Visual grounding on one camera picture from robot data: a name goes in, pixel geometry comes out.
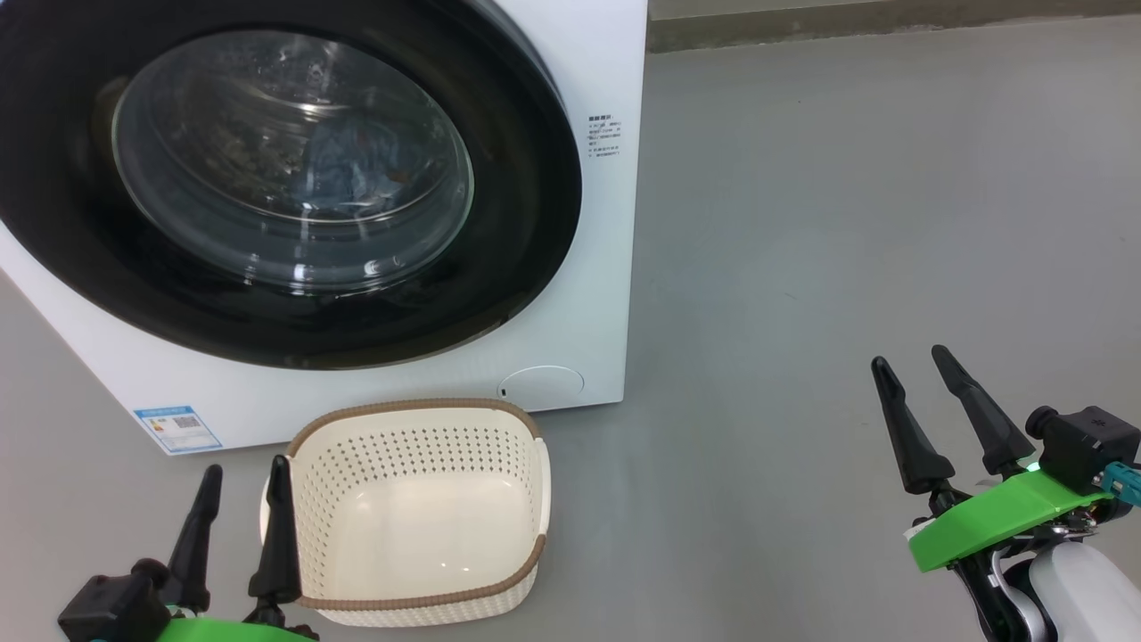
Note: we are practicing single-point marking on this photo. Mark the white front-load washing machine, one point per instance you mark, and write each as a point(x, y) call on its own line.
point(606, 267)

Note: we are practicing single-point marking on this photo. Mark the small printed text label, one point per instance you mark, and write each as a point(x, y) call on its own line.
point(604, 136)

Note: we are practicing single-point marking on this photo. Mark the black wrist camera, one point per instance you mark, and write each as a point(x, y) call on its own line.
point(1092, 446)
point(107, 611)

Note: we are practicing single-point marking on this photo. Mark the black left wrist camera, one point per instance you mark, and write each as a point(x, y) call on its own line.
point(107, 611)

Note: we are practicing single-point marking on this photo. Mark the round white filter cover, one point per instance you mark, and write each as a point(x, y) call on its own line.
point(542, 388)

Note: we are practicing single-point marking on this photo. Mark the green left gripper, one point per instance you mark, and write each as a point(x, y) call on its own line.
point(232, 631)

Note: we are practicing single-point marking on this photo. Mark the black round glass washer door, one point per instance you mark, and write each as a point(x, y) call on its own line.
point(517, 223)

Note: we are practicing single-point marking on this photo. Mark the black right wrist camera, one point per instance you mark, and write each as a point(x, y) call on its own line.
point(1092, 446)

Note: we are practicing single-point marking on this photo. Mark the teal right camera connector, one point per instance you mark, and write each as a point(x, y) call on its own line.
point(1125, 484)

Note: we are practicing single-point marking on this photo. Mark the blue cake-print garment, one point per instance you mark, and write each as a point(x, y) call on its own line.
point(357, 160)

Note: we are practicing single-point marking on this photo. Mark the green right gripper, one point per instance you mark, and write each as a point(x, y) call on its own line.
point(998, 522)

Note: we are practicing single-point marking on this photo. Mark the cream perforated laundry basket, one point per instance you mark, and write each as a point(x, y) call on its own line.
point(419, 535)

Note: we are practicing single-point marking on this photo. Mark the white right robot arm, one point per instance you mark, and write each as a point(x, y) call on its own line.
point(1087, 597)

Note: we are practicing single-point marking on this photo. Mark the blue energy label sticker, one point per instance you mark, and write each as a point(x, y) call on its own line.
point(178, 430)

